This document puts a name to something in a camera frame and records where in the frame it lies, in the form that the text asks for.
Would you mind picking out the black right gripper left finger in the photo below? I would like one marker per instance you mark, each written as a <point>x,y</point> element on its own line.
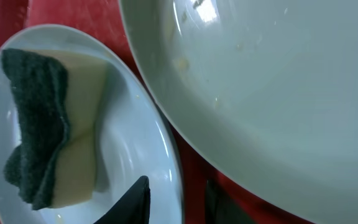
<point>133,207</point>

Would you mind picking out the light blue plate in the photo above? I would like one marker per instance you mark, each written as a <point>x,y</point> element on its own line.
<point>265,90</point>
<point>132,138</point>

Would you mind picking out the yellow green sponge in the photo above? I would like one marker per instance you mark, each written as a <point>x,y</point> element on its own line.
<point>57,96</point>

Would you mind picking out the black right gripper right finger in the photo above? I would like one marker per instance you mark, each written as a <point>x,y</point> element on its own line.
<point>219,208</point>

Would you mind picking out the red plastic tray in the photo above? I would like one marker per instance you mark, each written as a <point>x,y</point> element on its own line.
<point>102,20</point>

